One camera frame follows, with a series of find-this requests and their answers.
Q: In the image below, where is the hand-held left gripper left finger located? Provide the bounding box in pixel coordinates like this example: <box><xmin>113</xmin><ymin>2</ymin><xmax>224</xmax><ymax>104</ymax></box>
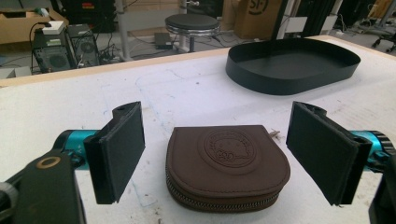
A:
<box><xmin>83</xmin><ymin>101</ymin><xmax>147</xmax><ymax>205</ymax></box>

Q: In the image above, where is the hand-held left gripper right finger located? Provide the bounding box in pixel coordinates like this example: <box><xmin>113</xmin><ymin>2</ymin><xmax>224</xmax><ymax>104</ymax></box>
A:
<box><xmin>285</xmin><ymin>101</ymin><xmax>373</xmax><ymax>206</ymax></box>

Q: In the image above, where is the black oval tray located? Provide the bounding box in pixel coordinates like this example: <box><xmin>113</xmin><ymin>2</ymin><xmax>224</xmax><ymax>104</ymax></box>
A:
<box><xmin>225</xmin><ymin>37</ymin><xmax>361</xmax><ymax>96</ymax></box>

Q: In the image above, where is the brown leather zip pouch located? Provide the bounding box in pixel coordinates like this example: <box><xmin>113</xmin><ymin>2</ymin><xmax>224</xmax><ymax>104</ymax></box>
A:
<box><xmin>164</xmin><ymin>124</ymin><xmax>291</xmax><ymax>214</ymax></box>

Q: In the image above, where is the black flat device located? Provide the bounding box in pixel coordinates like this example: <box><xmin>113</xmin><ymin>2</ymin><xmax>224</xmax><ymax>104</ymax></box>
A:
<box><xmin>153</xmin><ymin>32</ymin><xmax>174</xmax><ymax>50</ymax></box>

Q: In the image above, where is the grey metal stand pole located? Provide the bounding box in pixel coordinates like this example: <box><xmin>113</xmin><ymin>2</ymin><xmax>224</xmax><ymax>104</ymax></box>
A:
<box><xmin>114</xmin><ymin>0</ymin><xmax>134</xmax><ymax>63</ymax></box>

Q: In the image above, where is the black office chair base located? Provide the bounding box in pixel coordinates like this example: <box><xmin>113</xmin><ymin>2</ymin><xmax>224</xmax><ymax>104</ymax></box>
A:
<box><xmin>371</xmin><ymin>33</ymin><xmax>396</xmax><ymax>54</ymax></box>

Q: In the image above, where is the white box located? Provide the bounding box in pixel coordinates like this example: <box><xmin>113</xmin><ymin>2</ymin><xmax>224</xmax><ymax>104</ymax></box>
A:
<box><xmin>41</xmin><ymin>21</ymin><xmax>65</xmax><ymax>35</ymax></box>

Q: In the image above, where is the round black stool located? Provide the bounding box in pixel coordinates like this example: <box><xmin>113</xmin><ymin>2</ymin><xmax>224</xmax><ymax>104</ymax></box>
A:
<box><xmin>164</xmin><ymin>13</ymin><xmax>221</xmax><ymax>53</ymax></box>

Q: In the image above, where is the tall cardboard box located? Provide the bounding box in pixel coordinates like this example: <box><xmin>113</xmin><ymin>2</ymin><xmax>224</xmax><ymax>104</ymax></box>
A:
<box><xmin>233</xmin><ymin>0</ymin><xmax>284</xmax><ymax>40</ymax></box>

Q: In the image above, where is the open cardboard box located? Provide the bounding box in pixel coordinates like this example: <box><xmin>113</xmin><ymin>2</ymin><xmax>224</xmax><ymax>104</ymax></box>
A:
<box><xmin>0</xmin><ymin>7</ymin><xmax>69</xmax><ymax>45</ymax></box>

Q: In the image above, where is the bundle of black cables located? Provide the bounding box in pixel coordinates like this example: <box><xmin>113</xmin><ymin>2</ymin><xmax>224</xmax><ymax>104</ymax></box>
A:
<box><xmin>96</xmin><ymin>31</ymin><xmax>125</xmax><ymax>64</ymax></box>

